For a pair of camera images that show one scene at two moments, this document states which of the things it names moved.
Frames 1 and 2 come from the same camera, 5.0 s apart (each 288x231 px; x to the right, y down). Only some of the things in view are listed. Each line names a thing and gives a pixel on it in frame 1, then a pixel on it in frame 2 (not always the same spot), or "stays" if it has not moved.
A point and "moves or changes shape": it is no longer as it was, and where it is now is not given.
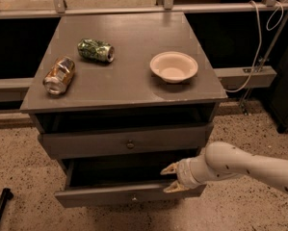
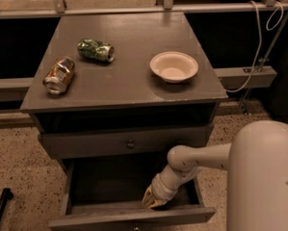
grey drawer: x=121 y=182 moves or changes shape
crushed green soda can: x=96 y=50 stays
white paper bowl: x=173 y=66 stays
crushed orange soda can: x=59 y=76 stays
